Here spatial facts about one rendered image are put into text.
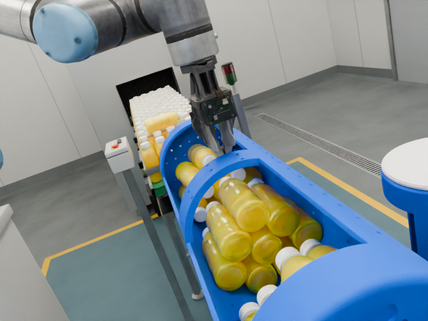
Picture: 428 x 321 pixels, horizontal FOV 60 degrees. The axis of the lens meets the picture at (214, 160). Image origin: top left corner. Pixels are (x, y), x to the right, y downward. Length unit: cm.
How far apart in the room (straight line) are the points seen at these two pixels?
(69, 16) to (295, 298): 50
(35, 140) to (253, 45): 353
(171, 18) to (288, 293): 48
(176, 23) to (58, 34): 19
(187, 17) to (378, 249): 47
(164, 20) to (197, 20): 6
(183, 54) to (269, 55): 547
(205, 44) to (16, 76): 520
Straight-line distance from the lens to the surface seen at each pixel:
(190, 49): 68
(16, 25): 73
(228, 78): 193
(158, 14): 70
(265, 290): 59
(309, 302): 40
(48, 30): 66
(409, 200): 96
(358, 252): 44
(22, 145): 596
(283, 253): 57
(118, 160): 166
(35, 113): 582
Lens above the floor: 150
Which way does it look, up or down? 21 degrees down
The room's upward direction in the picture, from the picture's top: 18 degrees counter-clockwise
